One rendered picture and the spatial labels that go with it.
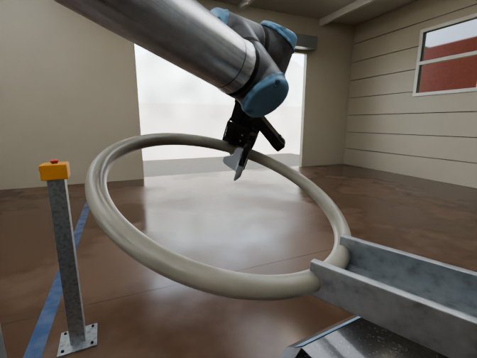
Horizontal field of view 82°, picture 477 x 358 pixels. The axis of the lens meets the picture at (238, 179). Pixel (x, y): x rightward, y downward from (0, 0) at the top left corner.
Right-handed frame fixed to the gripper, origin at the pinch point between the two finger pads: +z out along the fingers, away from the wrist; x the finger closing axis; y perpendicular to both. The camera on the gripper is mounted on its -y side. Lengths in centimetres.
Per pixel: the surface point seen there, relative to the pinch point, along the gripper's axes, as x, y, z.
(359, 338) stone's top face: 21.5, -39.8, 18.6
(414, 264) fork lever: 34.5, -29.9, -11.9
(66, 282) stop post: -27, 74, 112
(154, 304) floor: -62, 32, 149
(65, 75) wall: -426, 418, 127
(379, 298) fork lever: 43, -23, -11
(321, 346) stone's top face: 25.7, -31.2, 20.8
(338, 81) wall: -823, -130, -19
